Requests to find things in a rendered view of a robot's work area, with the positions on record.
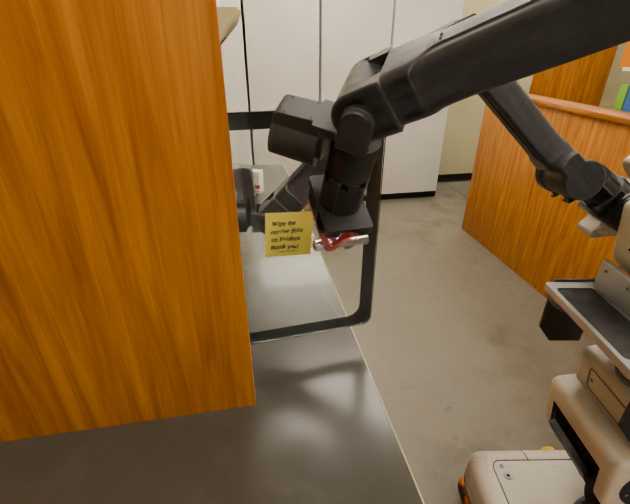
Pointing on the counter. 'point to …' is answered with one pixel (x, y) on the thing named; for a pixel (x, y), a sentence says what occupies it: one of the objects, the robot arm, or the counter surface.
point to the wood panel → (106, 218)
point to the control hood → (227, 16)
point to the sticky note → (288, 233)
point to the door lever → (343, 243)
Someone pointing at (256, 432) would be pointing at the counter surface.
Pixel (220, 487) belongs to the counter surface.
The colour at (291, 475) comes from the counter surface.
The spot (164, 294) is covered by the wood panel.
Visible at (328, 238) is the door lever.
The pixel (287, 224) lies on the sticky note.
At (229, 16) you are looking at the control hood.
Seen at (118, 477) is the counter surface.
